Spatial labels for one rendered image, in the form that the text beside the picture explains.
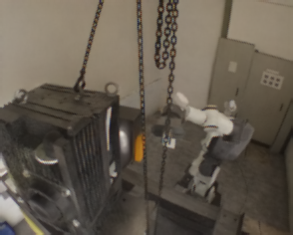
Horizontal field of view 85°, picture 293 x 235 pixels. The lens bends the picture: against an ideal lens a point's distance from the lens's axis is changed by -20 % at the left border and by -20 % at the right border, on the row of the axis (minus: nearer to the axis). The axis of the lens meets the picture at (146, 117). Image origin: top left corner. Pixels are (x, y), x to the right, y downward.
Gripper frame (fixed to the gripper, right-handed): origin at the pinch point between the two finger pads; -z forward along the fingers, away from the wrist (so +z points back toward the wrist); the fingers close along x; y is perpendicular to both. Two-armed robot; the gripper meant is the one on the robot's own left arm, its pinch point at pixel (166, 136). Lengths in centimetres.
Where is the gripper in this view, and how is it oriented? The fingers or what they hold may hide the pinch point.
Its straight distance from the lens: 68.9
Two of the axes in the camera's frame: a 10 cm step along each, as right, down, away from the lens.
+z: 2.2, -5.0, 8.4
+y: -0.2, 8.6, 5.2
